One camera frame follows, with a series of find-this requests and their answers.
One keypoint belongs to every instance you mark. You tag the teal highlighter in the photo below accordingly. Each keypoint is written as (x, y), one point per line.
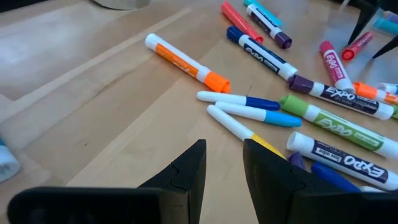
(265, 11)

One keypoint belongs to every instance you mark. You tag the green Expo marker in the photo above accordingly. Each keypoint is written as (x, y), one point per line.
(339, 126)
(395, 112)

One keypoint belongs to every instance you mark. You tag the pink highlighter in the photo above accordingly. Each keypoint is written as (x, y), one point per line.
(241, 21)
(357, 46)

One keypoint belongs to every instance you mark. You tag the clear plastic bin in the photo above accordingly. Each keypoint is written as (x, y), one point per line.
(382, 40)

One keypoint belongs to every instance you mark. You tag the purple highlighter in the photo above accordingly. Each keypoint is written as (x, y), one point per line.
(391, 17)

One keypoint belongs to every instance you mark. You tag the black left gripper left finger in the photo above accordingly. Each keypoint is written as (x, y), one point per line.
(189, 174)

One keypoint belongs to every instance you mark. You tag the orange Expo marker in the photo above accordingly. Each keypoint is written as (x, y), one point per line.
(186, 63)
(370, 91)

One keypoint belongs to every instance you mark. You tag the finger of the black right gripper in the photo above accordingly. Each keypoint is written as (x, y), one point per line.
(388, 48)
(362, 15)

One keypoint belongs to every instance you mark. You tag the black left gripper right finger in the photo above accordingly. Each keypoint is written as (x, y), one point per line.
(270, 186)

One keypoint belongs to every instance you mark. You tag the teal Expo marker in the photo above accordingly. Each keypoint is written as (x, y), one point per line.
(388, 88)
(7, 163)

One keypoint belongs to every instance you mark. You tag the purple Expo marker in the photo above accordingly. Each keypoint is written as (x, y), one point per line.
(342, 96)
(267, 26)
(342, 158)

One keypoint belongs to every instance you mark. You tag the pink Expo marker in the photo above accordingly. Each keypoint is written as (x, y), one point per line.
(335, 67)

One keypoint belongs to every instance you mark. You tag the blue highlighter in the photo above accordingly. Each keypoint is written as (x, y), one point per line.
(387, 26)

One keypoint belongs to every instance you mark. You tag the light blue cap mini marker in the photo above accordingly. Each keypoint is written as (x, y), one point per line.
(280, 119)

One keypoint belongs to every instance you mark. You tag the yellow cap mini marker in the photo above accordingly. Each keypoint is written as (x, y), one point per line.
(230, 123)

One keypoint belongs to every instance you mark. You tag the blue Expo marker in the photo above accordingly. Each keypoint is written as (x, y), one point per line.
(264, 54)

